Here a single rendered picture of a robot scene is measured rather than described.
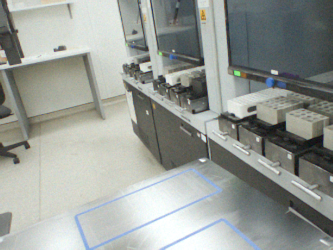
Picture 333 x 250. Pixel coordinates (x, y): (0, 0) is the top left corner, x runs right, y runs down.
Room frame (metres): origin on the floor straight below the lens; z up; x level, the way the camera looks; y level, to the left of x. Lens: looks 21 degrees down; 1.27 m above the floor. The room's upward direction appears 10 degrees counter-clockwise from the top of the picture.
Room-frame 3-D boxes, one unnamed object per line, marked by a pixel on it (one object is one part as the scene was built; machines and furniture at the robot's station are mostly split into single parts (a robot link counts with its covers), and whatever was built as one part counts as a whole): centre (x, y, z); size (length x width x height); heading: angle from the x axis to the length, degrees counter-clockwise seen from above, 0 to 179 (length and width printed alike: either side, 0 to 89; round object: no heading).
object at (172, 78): (1.88, -0.21, 0.83); 0.30 x 0.10 x 0.06; 107
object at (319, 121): (0.89, -0.44, 0.85); 0.12 x 0.02 x 0.06; 17
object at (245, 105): (1.21, -0.42, 0.83); 0.30 x 0.10 x 0.06; 107
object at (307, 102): (1.07, -0.50, 0.85); 0.12 x 0.02 x 0.06; 18
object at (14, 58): (0.79, 0.33, 1.22); 0.03 x 0.01 x 0.07; 107
